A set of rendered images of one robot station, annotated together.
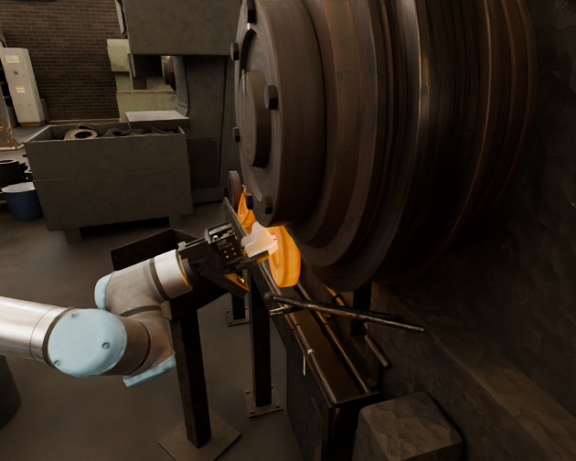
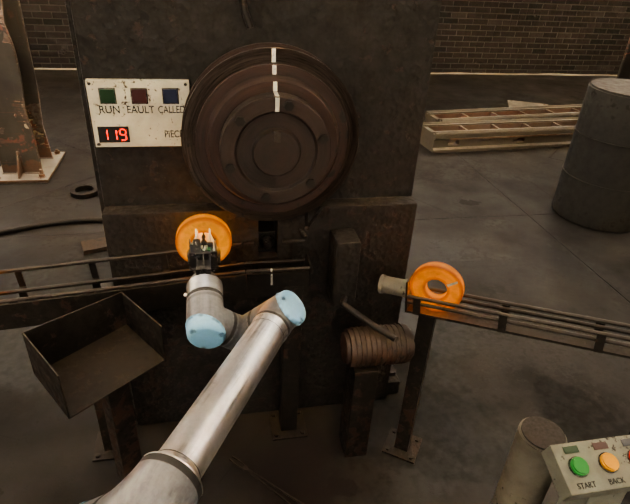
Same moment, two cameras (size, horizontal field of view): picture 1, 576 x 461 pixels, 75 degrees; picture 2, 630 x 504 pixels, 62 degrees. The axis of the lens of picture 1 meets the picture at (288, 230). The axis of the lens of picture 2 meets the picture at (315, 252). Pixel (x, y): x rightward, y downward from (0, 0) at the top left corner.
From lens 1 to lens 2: 1.39 m
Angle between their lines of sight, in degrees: 75
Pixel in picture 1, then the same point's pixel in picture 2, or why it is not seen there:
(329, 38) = (328, 113)
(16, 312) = (263, 332)
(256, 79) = (290, 133)
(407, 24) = (350, 106)
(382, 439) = (352, 241)
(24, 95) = not seen: outside the picture
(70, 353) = (299, 311)
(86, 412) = not seen: outside the picture
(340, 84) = (335, 127)
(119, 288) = (219, 313)
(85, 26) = not seen: outside the picture
